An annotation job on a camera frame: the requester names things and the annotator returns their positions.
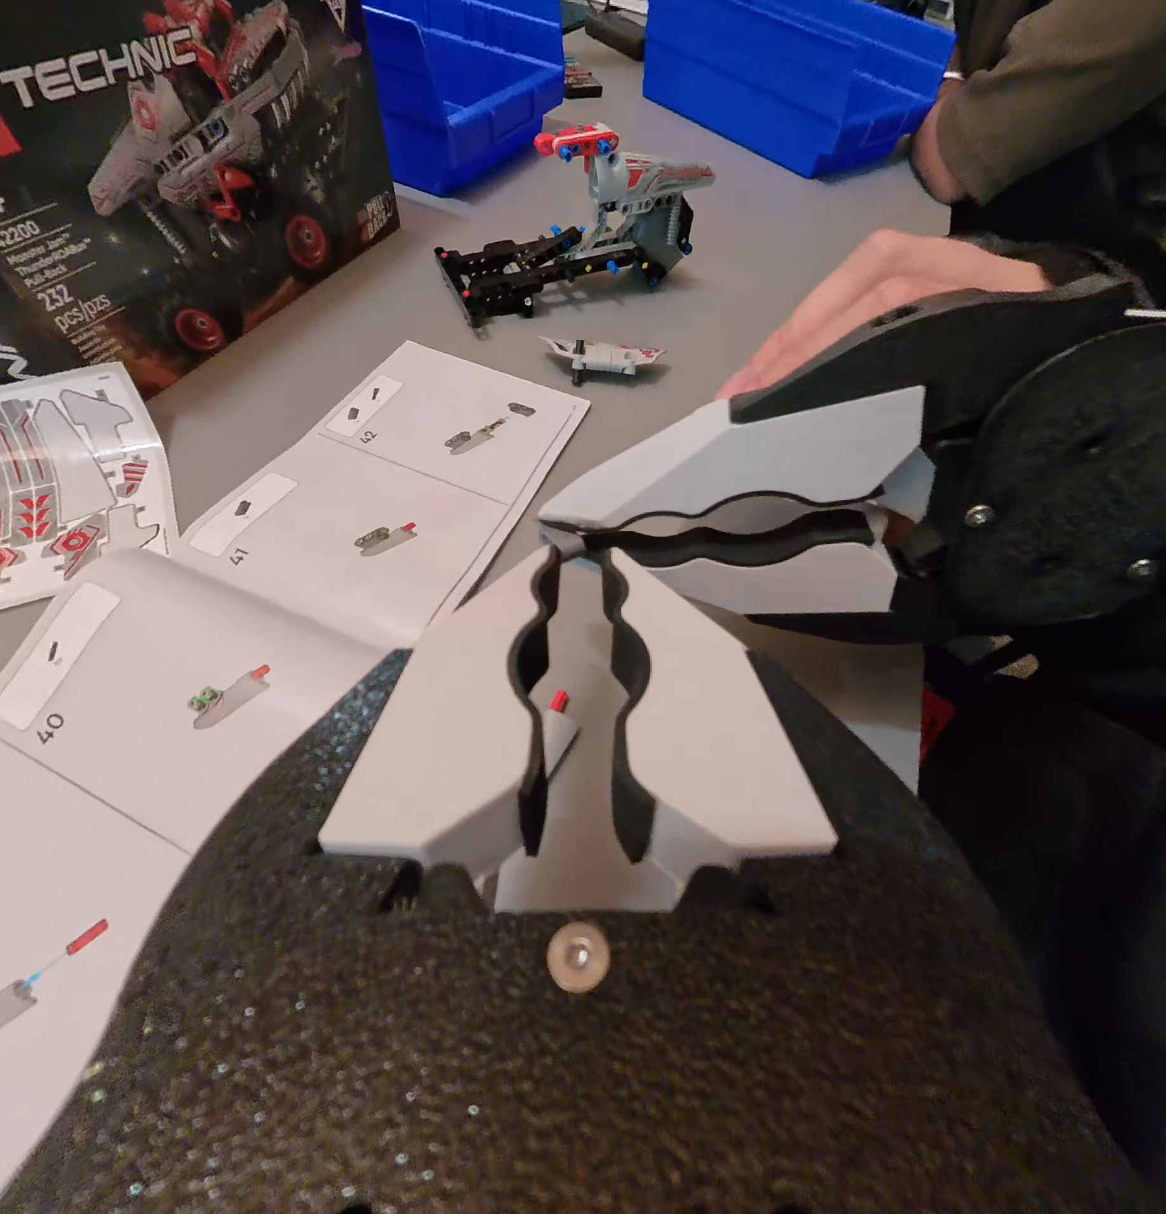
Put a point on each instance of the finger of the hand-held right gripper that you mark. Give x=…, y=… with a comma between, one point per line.
x=792, y=582
x=735, y=464

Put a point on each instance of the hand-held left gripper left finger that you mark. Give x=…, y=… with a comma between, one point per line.
x=422, y=758

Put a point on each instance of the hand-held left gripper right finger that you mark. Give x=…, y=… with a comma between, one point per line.
x=725, y=758

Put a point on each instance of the grey brick with red axle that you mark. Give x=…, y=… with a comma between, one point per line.
x=557, y=743

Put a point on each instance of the person's right forearm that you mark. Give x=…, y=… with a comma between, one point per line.
x=1134, y=246

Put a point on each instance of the grey desk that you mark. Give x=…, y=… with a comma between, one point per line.
x=782, y=284

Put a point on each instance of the person's right hand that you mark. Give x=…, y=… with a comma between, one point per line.
x=877, y=284

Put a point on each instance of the white wing brick piece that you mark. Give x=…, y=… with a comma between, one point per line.
x=608, y=357

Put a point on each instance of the red tag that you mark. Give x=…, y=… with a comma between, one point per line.
x=937, y=730

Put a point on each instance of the white instruction booklet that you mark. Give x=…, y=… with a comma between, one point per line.
x=289, y=588

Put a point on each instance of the black brick truck chassis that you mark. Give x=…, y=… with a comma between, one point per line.
x=545, y=256

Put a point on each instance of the person's black clothed body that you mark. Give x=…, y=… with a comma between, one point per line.
x=1068, y=853

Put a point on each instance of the blue storage bin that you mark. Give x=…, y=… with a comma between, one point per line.
x=782, y=85
x=450, y=104

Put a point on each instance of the small black red part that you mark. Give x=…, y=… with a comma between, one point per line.
x=583, y=82

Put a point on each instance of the small black device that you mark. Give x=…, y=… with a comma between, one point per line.
x=621, y=32

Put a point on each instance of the red grey sticker sheet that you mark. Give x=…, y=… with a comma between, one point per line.
x=62, y=474

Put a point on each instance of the black toy set box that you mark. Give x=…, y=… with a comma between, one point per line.
x=166, y=189

